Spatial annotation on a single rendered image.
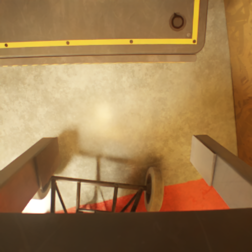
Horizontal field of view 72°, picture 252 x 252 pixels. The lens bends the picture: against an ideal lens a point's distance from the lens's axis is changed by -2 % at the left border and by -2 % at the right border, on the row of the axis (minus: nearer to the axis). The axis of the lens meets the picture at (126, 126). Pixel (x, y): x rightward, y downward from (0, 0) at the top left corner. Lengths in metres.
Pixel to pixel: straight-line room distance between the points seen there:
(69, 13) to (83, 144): 0.57
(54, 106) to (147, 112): 0.43
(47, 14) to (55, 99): 0.42
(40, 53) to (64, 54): 0.06
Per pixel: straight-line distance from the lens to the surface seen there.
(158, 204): 0.80
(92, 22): 0.50
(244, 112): 0.89
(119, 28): 0.50
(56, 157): 0.17
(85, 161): 0.93
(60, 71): 0.85
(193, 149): 0.17
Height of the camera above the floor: 0.80
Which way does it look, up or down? 74 degrees down
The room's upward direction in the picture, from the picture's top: 178 degrees clockwise
